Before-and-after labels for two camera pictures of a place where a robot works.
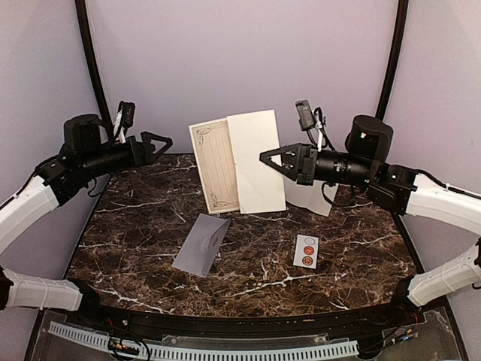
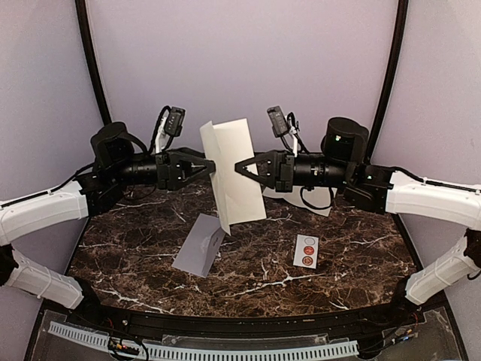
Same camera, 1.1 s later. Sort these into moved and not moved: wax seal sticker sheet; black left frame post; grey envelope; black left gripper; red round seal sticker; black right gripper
Moved: black right gripper; black left gripper
Not moved: black left frame post; wax seal sticker sheet; grey envelope; red round seal sticker
